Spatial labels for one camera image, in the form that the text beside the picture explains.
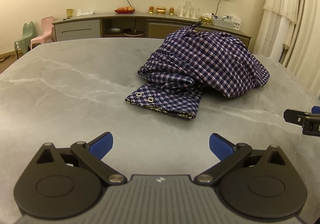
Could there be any cream curtain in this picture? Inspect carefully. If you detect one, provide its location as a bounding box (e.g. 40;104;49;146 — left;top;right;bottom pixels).
282;0;320;95

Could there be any lace-covered standing air conditioner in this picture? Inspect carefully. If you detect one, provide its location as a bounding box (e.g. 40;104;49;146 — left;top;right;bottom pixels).
254;0;302;61

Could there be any green plastic child chair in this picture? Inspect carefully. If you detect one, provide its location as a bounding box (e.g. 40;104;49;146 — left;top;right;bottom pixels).
14;21;34;59

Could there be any red plate of fruit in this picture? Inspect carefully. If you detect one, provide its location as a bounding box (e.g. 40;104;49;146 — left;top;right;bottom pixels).
114;6;136;14

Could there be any cluster of clear glasses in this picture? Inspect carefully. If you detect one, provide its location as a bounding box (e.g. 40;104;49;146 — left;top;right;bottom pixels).
177;1;200;18

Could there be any long grey media cabinet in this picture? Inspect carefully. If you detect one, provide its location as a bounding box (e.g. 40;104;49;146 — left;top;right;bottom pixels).
52;12;252;53

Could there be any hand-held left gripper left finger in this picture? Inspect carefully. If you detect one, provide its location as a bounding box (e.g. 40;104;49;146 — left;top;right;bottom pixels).
36;132;127;186

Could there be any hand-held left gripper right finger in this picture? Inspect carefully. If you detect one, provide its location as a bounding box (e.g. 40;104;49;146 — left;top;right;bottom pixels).
194;133;286;186

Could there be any pink plastic child chair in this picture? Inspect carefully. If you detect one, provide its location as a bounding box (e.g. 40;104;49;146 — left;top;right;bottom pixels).
30;16;55;50

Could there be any blue plaid shirt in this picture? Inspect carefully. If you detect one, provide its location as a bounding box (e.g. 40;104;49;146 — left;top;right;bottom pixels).
125;21;271;121

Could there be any white organizer box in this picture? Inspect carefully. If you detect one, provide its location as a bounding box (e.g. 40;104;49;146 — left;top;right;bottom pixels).
211;13;242;30

